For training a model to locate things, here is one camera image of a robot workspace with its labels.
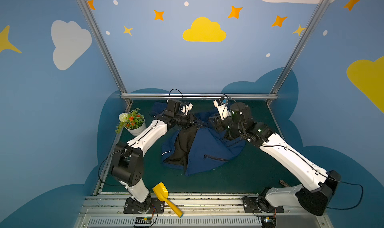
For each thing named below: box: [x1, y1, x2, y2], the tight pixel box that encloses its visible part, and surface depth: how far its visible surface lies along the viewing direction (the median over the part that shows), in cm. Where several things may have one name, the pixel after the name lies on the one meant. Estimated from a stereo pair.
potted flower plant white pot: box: [114, 108, 146, 137], surface depth 92 cm
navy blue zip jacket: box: [150, 102, 247, 176], surface depth 87 cm
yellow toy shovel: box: [152, 182, 184, 218], surface depth 79 cm
